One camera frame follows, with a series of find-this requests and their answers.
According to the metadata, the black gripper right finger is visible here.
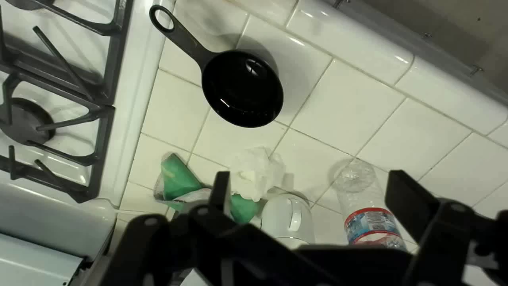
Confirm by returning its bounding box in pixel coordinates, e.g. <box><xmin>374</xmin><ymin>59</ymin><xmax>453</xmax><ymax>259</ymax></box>
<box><xmin>385</xmin><ymin>170</ymin><xmax>508</xmax><ymax>286</ymax></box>

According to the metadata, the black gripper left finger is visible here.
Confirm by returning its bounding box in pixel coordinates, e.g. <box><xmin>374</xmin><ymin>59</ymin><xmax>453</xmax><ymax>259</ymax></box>
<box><xmin>98</xmin><ymin>170</ymin><xmax>252</xmax><ymax>286</ymax></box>

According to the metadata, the small black pot with handle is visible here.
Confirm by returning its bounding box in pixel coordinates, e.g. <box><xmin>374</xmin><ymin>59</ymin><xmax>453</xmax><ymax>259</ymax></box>
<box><xmin>150</xmin><ymin>5</ymin><xmax>285</xmax><ymax>129</ymax></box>

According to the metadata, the clear plastic water bottle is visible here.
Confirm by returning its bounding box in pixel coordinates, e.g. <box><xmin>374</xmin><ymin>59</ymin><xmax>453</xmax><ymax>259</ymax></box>
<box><xmin>332</xmin><ymin>159</ymin><xmax>407</xmax><ymax>251</ymax></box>

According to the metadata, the crumpled white paper towel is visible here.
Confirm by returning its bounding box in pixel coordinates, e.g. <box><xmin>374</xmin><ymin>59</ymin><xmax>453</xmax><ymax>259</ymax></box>
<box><xmin>231</xmin><ymin>148</ymin><xmax>286</xmax><ymax>202</ymax></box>

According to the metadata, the clear glass cup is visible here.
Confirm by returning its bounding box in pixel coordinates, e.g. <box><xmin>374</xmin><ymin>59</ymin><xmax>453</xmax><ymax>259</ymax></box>
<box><xmin>261</xmin><ymin>193</ymin><xmax>315</xmax><ymax>248</ymax></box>

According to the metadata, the black stove grate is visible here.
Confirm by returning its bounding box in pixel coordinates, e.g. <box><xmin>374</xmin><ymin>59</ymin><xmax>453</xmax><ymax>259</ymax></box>
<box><xmin>0</xmin><ymin>0</ymin><xmax>134</xmax><ymax>204</ymax></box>

